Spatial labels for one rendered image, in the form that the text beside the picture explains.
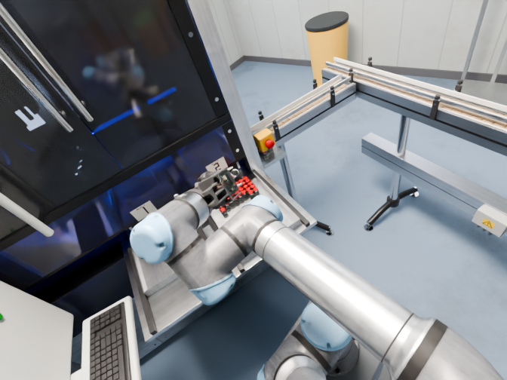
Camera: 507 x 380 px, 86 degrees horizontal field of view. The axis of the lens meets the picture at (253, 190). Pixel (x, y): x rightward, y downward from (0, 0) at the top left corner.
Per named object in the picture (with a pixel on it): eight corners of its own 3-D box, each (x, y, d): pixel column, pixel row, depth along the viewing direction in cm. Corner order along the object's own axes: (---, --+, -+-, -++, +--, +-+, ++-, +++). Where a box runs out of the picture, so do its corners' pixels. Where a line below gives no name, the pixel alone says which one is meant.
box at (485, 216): (471, 221, 128) (477, 209, 122) (477, 215, 129) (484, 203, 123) (499, 237, 120) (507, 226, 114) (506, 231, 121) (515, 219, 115)
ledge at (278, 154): (250, 156, 139) (249, 153, 138) (271, 143, 142) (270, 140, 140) (265, 169, 130) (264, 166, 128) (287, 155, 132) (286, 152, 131)
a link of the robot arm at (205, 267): (256, 267, 49) (216, 221, 48) (208, 315, 46) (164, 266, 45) (245, 262, 57) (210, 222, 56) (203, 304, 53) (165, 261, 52)
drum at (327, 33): (357, 78, 323) (357, 9, 272) (337, 97, 306) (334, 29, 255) (324, 75, 348) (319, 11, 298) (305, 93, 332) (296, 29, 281)
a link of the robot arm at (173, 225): (151, 276, 47) (117, 239, 46) (186, 242, 56) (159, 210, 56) (176, 258, 43) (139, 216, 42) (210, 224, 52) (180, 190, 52)
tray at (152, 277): (130, 235, 121) (126, 231, 119) (182, 203, 126) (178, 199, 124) (149, 296, 98) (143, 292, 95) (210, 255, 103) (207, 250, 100)
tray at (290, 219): (206, 208, 120) (203, 203, 117) (256, 177, 125) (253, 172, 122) (242, 265, 96) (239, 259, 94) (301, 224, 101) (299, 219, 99)
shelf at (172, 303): (123, 244, 122) (120, 242, 120) (253, 163, 135) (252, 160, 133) (148, 343, 89) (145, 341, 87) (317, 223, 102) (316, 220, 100)
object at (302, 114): (255, 163, 137) (246, 139, 126) (241, 150, 148) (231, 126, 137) (357, 99, 150) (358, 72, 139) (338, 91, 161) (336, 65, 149)
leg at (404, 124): (382, 203, 191) (392, 108, 137) (391, 197, 193) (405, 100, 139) (393, 211, 185) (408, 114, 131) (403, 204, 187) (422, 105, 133)
